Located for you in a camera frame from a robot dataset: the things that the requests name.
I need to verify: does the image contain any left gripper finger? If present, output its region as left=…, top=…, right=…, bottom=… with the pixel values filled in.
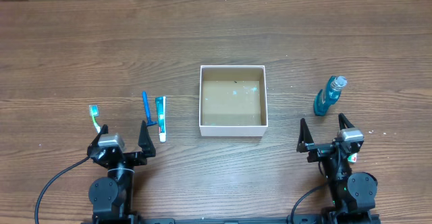
left=89, top=124, right=108, bottom=148
left=138, top=121, right=156, bottom=158

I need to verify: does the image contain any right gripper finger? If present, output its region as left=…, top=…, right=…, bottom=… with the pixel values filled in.
left=338, top=113, right=354, bottom=130
left=296, top=118, right=315, bottom=152

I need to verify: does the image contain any green white soap packet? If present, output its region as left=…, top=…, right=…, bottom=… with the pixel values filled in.
left=348, top=153, right=357, bottom=163

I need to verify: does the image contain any blue disposable razor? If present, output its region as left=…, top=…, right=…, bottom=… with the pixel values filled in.
left=142, top=91, right=157, bottom=126

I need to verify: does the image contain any blue mouthwash bottle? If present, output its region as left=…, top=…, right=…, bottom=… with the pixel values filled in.
left=313, top=76, right=348, bottom=116

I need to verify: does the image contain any green toothpaste tube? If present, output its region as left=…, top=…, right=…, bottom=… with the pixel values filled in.
left=155, top=96, right=167, bottom=142

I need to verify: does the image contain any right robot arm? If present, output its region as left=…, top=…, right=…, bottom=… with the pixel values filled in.
left=289, top=113, right=381, bottom=223

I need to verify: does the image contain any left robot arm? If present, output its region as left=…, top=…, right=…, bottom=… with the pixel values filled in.
left=87, top=121, right=156, bottom=223

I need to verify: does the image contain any green toothbrush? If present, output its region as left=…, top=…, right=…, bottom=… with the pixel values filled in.
left=88, top=105, right=101, bottom=133

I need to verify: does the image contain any white cardboard box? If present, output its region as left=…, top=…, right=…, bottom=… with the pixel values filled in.
left=198, top=65, right=269, bottom=137

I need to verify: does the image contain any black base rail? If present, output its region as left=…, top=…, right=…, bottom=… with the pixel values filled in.
left=80, top=213, right=382, bottom=224

